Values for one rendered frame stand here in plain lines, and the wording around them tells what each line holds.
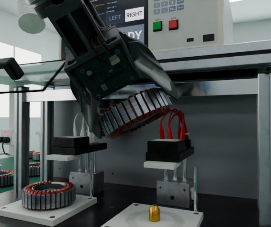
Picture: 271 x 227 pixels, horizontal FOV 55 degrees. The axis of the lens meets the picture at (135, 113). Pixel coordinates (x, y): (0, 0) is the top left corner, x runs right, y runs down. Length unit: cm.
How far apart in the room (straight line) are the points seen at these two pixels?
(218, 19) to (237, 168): 36
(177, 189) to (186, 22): 37
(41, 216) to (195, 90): 39
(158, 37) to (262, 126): 30
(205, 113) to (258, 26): 653
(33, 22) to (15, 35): 495
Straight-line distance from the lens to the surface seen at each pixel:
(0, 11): 669
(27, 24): 187
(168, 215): 54
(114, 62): 29
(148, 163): 51
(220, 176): 72
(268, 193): 56
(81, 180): 72
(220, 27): 61
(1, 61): 47
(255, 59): 56
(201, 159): 72
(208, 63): 57
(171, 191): 62
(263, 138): 54
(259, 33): 715
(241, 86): 55
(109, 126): 37
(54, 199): 57
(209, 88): 55
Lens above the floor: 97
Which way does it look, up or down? 1 degrees up
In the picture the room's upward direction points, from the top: straight up
